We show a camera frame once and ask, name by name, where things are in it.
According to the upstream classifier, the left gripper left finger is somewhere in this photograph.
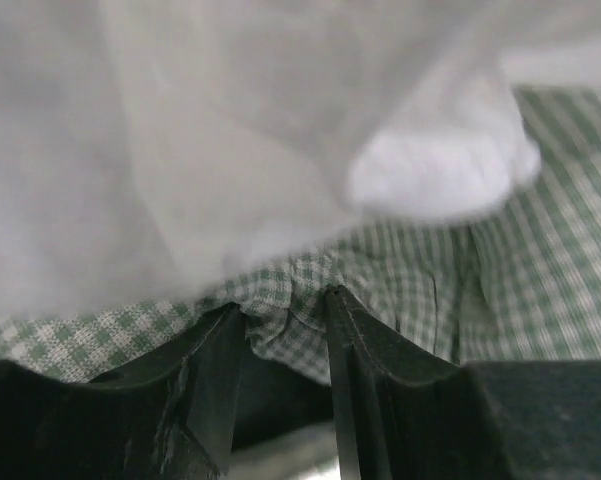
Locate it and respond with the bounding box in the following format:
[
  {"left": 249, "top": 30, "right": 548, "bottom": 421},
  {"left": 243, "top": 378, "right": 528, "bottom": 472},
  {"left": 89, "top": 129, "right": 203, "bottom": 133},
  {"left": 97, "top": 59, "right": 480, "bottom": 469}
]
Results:
[{"left": 0, "top": 304, "right": 245, "bottom": 480}]

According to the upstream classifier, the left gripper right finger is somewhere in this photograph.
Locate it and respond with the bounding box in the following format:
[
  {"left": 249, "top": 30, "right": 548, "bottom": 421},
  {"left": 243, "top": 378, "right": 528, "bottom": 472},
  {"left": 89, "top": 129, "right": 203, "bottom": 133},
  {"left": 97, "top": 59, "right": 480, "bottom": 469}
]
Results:
[{"left": 325, "top": 287, "right": 601, "bottom": 480}]

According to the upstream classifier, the green checkered cushion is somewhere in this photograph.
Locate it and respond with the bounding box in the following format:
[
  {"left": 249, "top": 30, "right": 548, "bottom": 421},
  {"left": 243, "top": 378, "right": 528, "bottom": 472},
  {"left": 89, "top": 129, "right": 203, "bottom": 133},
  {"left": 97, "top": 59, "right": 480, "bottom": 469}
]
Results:
[{"left": 0, "top": 87, "right": 601, "bottom": 384}]

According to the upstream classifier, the green striped pet tent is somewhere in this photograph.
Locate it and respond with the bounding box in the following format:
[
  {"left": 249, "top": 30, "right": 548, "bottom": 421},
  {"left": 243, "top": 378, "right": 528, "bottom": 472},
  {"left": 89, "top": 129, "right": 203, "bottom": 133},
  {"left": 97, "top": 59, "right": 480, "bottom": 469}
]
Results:
[{"left": 0, "top": 1, "right": 601, "bottom": 318}]

